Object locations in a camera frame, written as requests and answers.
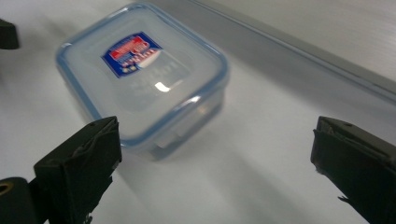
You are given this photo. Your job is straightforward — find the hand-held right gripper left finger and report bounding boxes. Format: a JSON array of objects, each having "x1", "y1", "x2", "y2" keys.
[{"x1": 33, "y1": 116, "x2": 123, "y2": 224}]

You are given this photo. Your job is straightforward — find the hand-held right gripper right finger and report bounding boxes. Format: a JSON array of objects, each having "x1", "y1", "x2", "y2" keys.
[{"x1": 310, "y1": 116, "x2": 396, "y2": 224}]

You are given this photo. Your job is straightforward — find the small clear plastic food container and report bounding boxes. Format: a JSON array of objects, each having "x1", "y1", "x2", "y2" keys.
[{"x1": 55, "y1": 2, "x2": 231, "y2": 161}]

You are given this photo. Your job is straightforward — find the wooden framed white board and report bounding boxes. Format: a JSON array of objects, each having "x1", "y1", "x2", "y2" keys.
[{"x1": 0, "y1": 0, "x2": 396, "y2": 224}]

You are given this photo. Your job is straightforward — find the white wire shelf rack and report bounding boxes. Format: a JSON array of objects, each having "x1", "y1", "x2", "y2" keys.
[{"x1": 148, "y1": 0, "x2": 396, "y2": 105}]

